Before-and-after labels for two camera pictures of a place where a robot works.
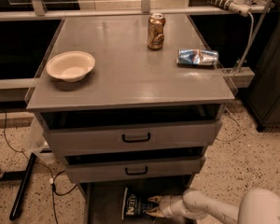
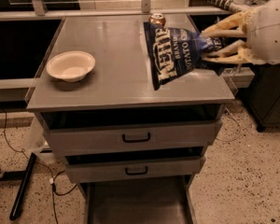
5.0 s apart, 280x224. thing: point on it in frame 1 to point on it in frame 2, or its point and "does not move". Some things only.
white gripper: [168, 205] to [271, 32]
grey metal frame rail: [61, 15] does not move
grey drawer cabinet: [132, 103] does not move
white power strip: [237, 6] does not move
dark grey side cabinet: [267, 95] does not move
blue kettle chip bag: [134, 205] to [174, 51]
